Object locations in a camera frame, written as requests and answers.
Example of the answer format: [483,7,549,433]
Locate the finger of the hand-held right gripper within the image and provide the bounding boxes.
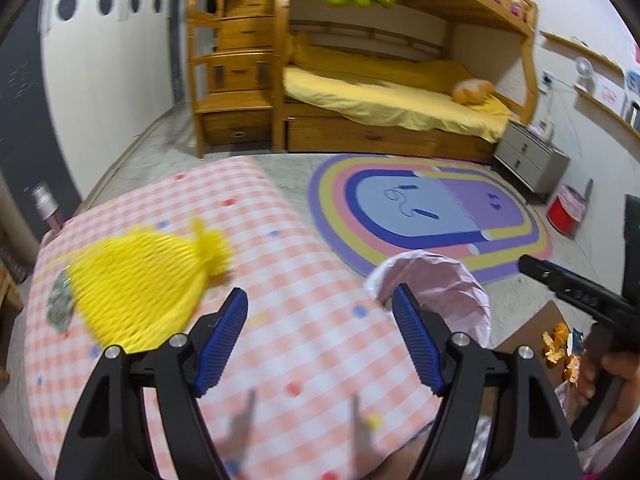
[518,254,602,312]

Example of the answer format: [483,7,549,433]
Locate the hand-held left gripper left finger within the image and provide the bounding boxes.
[55,287,249,480]

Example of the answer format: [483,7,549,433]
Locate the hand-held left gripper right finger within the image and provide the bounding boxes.
[391,284,583,480]

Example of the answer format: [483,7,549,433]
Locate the trash bin with pink bag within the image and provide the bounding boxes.
[364,250,494,350]

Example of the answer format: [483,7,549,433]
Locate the yellow foam fruit net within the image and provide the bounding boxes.
[64,219,236,357]

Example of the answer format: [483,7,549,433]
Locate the person's right forearm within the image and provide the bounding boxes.
[575,407,640,473]

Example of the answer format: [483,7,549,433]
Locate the person's right hand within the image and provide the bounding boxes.
[572,350,640,442]

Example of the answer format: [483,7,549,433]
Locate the brown cardboard sheet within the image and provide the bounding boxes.
[495,300,592,397]

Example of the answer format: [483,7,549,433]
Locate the pile of orange peels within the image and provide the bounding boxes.
[542,322,585,382]

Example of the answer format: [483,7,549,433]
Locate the red waste bin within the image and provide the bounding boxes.
[546,185,587,235]

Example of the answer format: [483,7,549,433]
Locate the pink checkered tablecloth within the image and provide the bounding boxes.
[22,156,447,480]

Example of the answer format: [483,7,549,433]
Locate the grey nightstand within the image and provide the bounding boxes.
[494,122,571,197]

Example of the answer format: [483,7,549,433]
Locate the rainbow oval rug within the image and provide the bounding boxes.
[307,154,554,284]

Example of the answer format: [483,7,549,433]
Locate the crumpled green wrapper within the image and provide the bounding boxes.
[47,270,77,334]

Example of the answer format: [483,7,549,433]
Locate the orange plush toy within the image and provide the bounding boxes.
[451,79,496,107]

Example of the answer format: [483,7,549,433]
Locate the small white fan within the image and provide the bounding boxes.
[572,56,599,94]

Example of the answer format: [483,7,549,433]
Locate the wooden side furniture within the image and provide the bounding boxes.
[0,260,25,387]

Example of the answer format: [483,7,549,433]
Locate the pink bottle with metal cap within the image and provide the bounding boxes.
[30,182,65,232]

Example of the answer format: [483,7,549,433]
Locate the wooden bunk bed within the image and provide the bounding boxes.
[272,0,539,164]

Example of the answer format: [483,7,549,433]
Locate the wooden stair drawers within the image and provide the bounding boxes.
[186,0,292,159]

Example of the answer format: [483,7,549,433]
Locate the black chalkboard panel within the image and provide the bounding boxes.
[0,0,84,261]

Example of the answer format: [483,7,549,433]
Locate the wooden wall shelf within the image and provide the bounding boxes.
[540,30,640,137]

